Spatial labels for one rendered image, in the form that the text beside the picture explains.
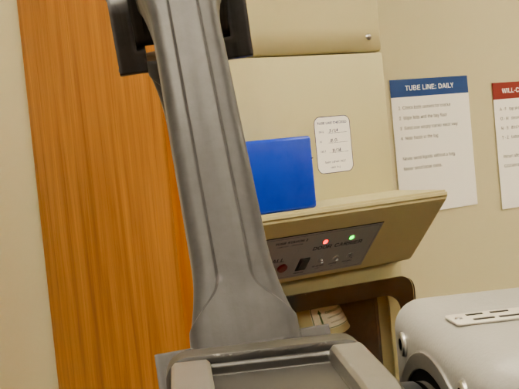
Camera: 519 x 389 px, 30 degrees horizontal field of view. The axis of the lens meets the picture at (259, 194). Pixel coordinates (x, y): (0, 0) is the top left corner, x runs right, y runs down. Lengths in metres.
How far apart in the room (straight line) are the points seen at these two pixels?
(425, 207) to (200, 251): 0.78
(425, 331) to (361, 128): 1.04
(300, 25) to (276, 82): 0.09
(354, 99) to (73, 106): 0.40
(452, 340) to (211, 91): 0.33
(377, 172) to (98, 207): 0.40
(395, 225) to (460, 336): 0.99
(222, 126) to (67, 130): 0.82
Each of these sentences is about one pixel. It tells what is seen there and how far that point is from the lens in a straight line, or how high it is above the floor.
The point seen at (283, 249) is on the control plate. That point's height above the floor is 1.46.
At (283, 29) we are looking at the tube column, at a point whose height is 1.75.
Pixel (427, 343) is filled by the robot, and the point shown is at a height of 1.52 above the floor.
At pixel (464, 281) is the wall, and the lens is 2.10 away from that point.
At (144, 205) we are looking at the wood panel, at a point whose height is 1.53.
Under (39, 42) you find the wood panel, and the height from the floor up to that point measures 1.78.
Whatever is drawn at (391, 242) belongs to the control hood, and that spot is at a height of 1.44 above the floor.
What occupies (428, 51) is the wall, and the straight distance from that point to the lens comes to 2.05.
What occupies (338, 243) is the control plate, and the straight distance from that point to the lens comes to 1.27.
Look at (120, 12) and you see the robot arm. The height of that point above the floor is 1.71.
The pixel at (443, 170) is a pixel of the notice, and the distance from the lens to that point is 2.06.
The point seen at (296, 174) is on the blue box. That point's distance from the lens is 1.19.
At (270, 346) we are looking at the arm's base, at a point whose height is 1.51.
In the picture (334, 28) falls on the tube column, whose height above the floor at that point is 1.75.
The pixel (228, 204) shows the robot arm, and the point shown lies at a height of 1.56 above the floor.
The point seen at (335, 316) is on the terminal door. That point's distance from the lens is 1.33.
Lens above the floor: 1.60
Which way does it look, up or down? 3 degrees down
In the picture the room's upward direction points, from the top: 6 degrees counter-clockwise
